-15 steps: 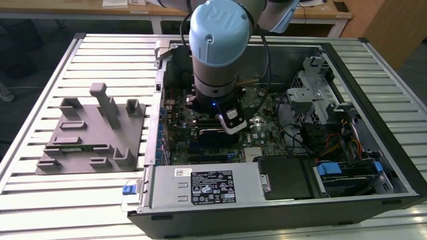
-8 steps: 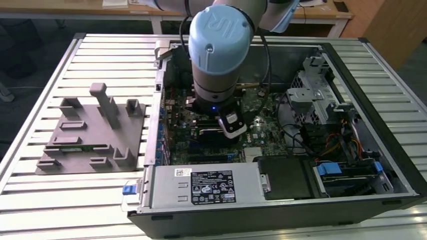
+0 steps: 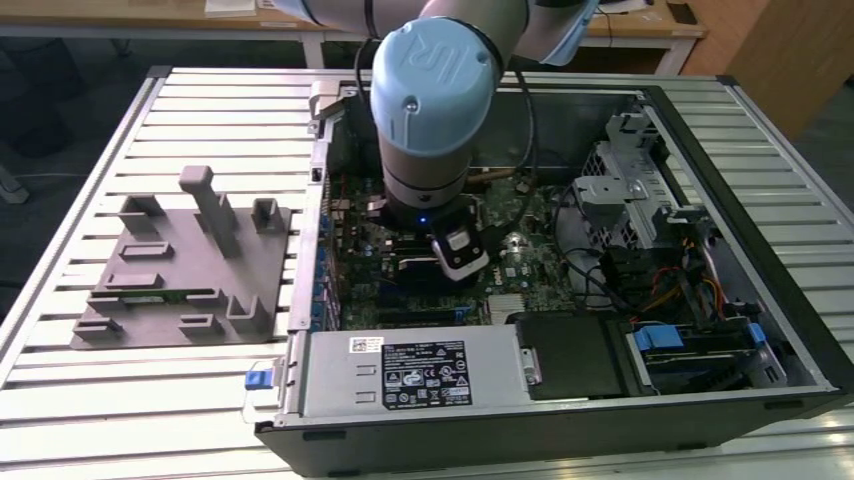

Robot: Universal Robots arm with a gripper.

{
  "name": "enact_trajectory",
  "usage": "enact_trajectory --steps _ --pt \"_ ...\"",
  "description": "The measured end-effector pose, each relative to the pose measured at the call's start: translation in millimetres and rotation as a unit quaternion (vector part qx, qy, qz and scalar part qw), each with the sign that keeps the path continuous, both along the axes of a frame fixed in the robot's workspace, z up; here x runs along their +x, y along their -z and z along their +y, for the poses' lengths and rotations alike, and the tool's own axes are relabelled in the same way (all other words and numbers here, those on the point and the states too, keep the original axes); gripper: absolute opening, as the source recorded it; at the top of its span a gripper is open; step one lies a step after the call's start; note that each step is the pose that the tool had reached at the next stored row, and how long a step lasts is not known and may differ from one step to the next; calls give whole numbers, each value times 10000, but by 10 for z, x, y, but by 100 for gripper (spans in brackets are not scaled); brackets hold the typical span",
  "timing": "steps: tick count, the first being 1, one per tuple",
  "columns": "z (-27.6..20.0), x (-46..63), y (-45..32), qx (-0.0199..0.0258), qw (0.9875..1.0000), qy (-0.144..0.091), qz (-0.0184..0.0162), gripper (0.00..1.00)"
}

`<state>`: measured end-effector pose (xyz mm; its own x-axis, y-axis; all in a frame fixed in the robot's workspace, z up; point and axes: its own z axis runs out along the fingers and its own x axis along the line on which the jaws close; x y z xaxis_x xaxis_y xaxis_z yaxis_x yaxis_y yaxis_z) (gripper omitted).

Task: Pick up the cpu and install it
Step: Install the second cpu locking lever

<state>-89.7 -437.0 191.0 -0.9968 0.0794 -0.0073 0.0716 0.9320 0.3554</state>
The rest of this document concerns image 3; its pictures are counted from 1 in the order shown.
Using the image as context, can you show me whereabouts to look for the black RAM slot bank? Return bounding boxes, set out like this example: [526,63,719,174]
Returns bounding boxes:
[391,237,506,262]

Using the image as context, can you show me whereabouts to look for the green motherboard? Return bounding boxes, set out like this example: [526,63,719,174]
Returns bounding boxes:
[319,172,582,331]

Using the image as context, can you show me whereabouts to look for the silver chipset heatsink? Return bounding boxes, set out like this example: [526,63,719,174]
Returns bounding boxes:
[490,294,529,326]

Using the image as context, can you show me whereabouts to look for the grey power supply unit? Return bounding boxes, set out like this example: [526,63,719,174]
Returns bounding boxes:
[286,327,535,419]

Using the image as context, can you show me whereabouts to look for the metal drive cage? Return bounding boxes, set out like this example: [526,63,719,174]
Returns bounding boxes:
[571,112,709,251]

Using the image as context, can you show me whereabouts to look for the grey parts rack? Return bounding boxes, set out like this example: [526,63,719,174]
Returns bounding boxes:
[70,164,295,351]

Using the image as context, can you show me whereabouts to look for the green RAM stick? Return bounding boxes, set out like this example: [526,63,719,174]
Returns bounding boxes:
[116,288,219,304]

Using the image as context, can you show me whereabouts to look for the blue disk carrier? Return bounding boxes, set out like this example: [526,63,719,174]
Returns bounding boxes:
[633,324,686,354]

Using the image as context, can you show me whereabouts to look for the black PC case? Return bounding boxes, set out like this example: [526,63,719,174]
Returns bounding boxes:
[252,79,854,479]

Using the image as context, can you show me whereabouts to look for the wooden desk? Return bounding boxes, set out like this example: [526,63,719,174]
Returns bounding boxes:
[0,0,709,76]

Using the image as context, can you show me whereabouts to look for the black office chair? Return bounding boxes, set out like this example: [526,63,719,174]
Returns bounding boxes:
[0,37,88,159]

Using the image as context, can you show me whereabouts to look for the brown wooden cabinet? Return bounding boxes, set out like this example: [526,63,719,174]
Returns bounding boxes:
[679,0,854,139]

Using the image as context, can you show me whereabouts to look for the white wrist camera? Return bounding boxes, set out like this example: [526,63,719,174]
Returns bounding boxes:
[430,219,493,284]

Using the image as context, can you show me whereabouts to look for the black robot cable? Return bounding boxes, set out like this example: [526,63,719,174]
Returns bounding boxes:
[352,34,537,241]

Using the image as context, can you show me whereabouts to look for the coloured wire bundle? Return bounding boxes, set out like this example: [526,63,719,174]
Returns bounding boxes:
[633,239,729,321]

